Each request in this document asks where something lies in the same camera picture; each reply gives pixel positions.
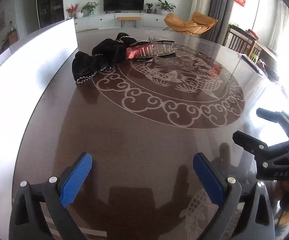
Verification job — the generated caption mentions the orange rocking chair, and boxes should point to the orange rocking chair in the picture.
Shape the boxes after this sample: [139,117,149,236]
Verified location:
[164,11,218,36]

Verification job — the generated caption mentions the white television cabinet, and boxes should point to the white television cabinet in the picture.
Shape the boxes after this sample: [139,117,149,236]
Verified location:
[73,12,170,32]

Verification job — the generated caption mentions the grey curtain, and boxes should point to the grey curtain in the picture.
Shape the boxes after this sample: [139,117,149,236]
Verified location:
[208,0,237,47]

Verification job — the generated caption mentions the dark display cabinet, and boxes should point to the dark display cabinet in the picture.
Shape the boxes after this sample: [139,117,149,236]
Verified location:
[36,0,64,28]

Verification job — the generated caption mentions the cluttered wooden side table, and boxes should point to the cluttered wooden side table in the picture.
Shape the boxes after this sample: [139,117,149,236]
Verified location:
[249,30,289,85]

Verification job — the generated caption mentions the black flat television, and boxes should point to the black flat television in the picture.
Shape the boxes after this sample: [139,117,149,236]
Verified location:
[103,0,145,12]

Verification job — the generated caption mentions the person's right hand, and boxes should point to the person's right hand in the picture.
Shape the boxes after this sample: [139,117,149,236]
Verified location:
[272,179,289,218]

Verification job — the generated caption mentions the dark flat tray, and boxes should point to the dark flat tray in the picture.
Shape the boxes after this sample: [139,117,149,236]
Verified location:
[242,54,268,75]

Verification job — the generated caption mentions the wooden chair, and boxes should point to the wooden chair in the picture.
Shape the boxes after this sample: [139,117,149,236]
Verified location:
[228,24,256,55]

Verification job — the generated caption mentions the white sheer curtain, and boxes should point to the white sheer curtain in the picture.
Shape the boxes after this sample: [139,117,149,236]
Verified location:
[274,0,289,53]

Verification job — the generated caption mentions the black velvet beaded scrunchie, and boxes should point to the black velvet beaded scrunchie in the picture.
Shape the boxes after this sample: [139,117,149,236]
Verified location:
[73,52,105,84]

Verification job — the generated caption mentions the red flower plant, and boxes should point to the red flower plant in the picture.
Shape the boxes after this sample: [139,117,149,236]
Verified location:
[66,4,80,18]

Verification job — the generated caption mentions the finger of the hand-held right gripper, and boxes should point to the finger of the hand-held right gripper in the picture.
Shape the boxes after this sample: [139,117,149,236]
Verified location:
[232,131,289,156]
[256,107,289,131]

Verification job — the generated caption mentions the red hair claw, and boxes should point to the red hair claw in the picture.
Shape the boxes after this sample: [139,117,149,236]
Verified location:
[126,44,160,59]

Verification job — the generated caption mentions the white storage box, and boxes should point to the white storage box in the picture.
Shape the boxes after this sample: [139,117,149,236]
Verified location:
[0,18,79,220]

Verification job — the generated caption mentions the large leafy potted plant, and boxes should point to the large leafy potted plant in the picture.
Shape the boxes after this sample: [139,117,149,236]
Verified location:
[155,0,176,13]

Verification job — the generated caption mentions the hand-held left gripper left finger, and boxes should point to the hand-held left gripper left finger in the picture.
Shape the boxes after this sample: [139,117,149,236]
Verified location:
[8,152,93,240]

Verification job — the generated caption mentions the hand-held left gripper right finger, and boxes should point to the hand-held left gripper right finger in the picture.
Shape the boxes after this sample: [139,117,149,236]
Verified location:
[193,152,276,240]

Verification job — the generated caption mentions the orange bench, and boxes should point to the orange bench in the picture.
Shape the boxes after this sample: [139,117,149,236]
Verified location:
[117,16,141,28]

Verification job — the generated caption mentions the green potted plant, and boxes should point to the green potted plant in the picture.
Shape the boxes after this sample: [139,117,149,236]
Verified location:
[81,2,99,17]

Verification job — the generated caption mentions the dark patterned desktop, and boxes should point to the dark patterned desktop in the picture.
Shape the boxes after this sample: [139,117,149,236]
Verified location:
[11,27,289,240]

